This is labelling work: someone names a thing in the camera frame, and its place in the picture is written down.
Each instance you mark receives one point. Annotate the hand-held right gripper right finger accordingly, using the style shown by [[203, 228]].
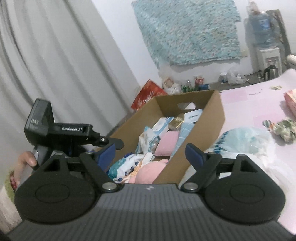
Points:
[[195, 155]]

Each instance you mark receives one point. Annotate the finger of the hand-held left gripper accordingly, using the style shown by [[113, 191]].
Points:
[[108, 140]]

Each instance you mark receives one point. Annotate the red snack bag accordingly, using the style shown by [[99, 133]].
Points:
[[148, 95]]

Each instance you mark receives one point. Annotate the white blue wipes pack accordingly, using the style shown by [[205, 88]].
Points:
[[148, 140]]

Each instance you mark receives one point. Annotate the crumpled white plastic bag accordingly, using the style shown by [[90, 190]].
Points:
[[237, 77]]

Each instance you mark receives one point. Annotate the pink printed packet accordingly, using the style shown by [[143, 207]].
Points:
[[291, 99]]

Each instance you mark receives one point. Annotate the green bottle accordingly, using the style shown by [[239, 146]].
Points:
[[185, 87], [192, 87]]

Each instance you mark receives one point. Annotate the brown cardboard box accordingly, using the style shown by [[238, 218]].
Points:
[[208, 120]]

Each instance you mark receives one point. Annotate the green floral cloth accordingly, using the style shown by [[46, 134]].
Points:
[[283, 129]]

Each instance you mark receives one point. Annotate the pink plush doll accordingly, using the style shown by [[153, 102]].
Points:
[[148, 172]]

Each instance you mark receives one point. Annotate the white blue dotted pack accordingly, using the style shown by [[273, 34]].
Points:
[[126, 166]]

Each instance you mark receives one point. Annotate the blue patterned wall rug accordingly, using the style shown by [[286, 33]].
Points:
[[189, 30]]

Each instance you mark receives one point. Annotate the white paper cup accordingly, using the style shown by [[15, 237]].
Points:
[[223, 77]]

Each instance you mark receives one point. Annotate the pink towel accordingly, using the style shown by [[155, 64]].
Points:
[[166, 143]]

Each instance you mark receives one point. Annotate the small red packet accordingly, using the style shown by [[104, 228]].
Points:
[[199, 80]]

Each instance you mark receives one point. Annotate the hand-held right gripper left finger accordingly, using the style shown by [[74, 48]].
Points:
[[107, 154]]

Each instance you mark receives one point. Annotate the blue water bottle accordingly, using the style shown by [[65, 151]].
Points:
[[262, 29]]

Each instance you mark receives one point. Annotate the gold tissue pack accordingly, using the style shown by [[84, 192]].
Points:
[[177, 121]]

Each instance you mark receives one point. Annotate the steel electric kettle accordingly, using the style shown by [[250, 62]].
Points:
[[270, 72]]

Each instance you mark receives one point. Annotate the small blue box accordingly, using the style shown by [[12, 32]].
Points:
[[204, 87]]

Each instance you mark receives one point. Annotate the white blue tissue box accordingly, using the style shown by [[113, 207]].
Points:
[[161, 126]]

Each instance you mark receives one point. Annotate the pink printed bed sheet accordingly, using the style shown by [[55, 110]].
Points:
[[242, 104]]

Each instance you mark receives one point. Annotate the white blue plastic bag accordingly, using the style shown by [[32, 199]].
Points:
[[242, 141]]

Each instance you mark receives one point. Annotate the white curtain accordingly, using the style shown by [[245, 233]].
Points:
[[57, 58]]

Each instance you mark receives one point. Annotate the person's left hand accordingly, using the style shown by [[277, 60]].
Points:
[[24, 162]]

